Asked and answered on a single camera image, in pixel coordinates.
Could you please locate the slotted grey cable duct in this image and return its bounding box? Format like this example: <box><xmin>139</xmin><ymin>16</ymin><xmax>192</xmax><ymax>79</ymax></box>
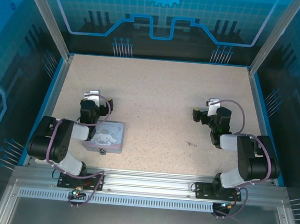
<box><xmin>18</xmin><ymin>187</ymin><xmax>220</xmax><ymax>214</ymax></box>

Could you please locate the pastel cartoon tin box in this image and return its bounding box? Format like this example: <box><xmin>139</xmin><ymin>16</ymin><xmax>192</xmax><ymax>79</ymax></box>
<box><xmin>81</xmin><ymin>119</ymin><xmax>126</xmax><ymax>155</ymax></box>

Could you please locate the aluminium side rail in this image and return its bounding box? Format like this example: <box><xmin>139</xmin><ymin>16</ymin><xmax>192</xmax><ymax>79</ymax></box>
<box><xmin>238</xmin><ymin>68</ymin><xmax>287</xmax><ymax>186</ymax></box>
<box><xmin>22</xmin><ymin>51</ymin><xmax>75</xmax><ymax>170</ymax></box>

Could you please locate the grey metal shelf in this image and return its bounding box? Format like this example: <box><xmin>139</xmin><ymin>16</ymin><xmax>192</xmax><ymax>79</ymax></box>
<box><xmin>0</xmin><ymin>176</ymin><xmax>300</xmax><ymax>224</ymax></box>

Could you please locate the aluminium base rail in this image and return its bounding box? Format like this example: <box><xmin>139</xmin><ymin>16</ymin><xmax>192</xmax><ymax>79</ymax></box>
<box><xmin>11</xmin><ymin>161</ymin><xmax>290</xmax><ymax>210</ymax></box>

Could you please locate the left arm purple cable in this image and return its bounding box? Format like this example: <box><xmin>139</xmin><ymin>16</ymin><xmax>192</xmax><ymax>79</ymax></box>
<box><xmin>41</xmin><ymin>90</ymin><xmax>115</xmax><ymax>211</ymax></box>

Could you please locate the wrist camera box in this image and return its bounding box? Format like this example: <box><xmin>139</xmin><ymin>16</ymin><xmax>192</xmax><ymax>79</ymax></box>
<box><xmin>204</xmin><ymin>97</ymin><xmax>221</xmax><ymax>117</ymax></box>
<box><xmin>82</xmin><ymin>88</ymin><xmax>102</xmax><ymax>106</ymax></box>

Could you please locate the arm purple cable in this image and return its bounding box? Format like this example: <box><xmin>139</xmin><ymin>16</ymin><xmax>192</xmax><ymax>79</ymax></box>
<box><xmin>201</xmin><ymin>98</ymin><xmax>277</xmax><ymax>222</ymax></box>
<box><xmin>41</xmin><ymin>90</ymin><xmax>115</xmax><ymax>211</ymax></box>

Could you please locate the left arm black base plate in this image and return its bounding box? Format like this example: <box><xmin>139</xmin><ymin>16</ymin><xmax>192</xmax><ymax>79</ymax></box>
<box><xmin>57</xmin><ymin>171</ymin><xmax>106</xmax><ymax>192</ymax></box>

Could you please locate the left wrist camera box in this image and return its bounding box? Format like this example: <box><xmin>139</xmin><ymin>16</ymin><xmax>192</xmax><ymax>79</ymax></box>
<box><xmin>82</xmin><ymin>88</ymin><xmax>102</xmax><ymax>106</ymax></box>

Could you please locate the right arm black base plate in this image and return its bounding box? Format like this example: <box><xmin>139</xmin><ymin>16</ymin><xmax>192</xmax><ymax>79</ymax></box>
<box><xmin>193</xmin><ymin>182</ymin><xmax>244</xmax><ymax>203</ymax></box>

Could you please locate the aluminium frame post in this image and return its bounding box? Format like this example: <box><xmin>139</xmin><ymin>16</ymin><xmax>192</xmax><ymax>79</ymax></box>
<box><xmin>248</xmin><ymin>0</ymin><xmax>300</xmax><ymax>79</ymax></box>
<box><xmin>16</xmin><ymin>0</ymin><xmax>79</xmax><ymax>61</ymax></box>

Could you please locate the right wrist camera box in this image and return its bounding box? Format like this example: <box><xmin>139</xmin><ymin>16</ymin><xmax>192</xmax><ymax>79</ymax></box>
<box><xmin>204</xmin><ymin>97</ymin><xmax>221</xmax><ymax>117</ymax></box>

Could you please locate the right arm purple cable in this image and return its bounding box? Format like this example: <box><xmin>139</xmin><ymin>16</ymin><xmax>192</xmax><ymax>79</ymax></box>
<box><xmin>201</xmin><ymin>98</ymin><xmax>277</xmax><ymax>222</ymax></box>

